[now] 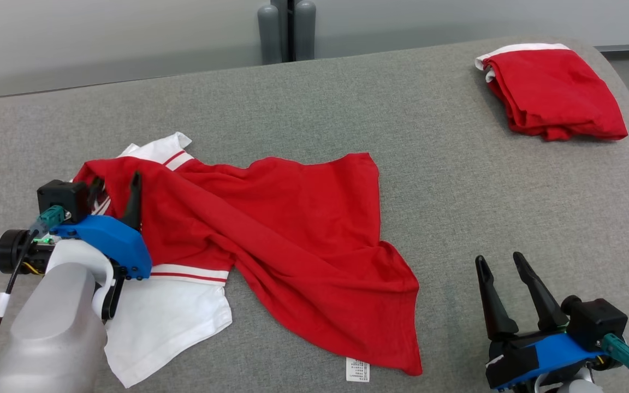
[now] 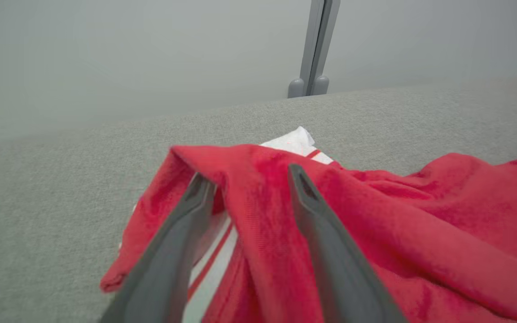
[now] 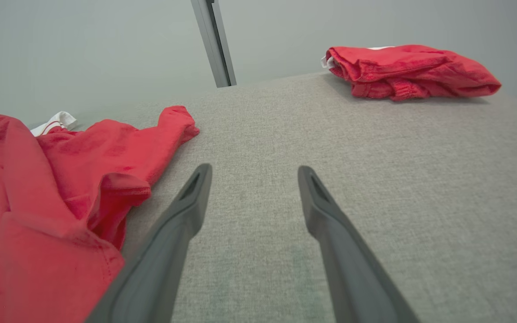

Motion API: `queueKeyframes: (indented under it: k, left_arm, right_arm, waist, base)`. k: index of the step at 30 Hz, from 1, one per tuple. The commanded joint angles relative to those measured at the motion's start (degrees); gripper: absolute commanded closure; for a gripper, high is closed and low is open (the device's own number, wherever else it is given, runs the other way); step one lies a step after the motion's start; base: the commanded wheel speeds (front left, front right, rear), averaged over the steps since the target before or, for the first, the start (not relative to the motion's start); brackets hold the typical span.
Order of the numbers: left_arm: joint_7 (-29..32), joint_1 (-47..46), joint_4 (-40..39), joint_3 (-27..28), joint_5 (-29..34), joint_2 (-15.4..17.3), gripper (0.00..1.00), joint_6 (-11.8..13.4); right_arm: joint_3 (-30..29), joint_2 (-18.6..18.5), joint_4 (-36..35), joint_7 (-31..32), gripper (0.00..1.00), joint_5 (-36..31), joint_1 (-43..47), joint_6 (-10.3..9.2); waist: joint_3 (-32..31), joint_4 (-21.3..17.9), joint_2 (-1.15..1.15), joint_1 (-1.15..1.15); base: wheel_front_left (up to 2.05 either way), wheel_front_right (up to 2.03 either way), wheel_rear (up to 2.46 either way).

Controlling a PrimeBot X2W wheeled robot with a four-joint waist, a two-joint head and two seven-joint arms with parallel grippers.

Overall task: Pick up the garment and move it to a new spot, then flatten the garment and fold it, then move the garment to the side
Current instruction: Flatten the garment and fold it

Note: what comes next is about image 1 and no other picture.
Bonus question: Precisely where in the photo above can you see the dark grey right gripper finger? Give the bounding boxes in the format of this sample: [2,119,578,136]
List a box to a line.
[513,252,569,332]
[476,255,519,342]

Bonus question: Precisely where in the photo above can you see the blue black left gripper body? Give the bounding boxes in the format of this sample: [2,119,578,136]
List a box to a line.
[50,215,153,281]

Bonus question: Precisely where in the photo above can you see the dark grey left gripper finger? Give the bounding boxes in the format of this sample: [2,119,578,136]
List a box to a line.
[88,176,105,211]
[121,171,143,231]

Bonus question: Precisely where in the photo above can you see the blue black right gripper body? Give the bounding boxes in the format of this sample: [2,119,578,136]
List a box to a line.
[485,326,606,391]

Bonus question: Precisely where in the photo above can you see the red and white jersey shirt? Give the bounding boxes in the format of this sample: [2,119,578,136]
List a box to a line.
[69,132,423,388]

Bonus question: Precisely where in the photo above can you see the red shorts with white stripe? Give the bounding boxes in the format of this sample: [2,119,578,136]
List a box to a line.
[476,43,628,142]

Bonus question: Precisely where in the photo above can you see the left camera cable teal plug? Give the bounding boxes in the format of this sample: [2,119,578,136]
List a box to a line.
[0,205,68,393]

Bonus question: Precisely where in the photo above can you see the grey partition post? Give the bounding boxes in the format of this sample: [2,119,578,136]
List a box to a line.
[257,0,317,66]

